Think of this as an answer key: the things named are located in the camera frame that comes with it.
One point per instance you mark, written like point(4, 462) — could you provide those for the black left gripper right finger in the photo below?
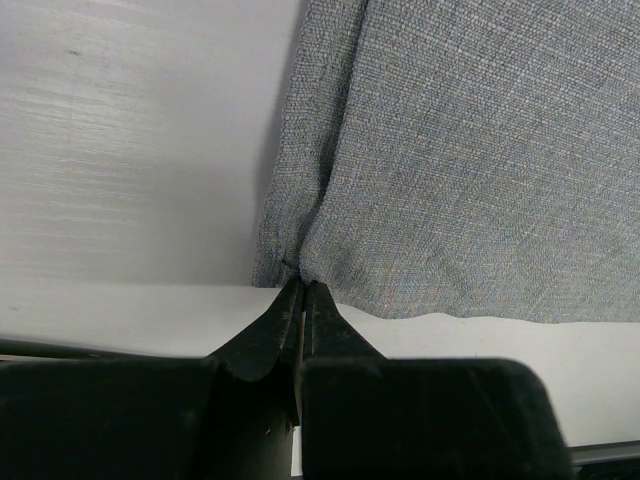
point(365, 416)

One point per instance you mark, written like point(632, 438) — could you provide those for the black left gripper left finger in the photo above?
point(74, 413)

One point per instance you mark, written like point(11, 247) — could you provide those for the grey cloth napkin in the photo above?
point(473, 158)

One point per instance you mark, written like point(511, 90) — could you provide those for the aluminium rail frame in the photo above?
point(607, 452)

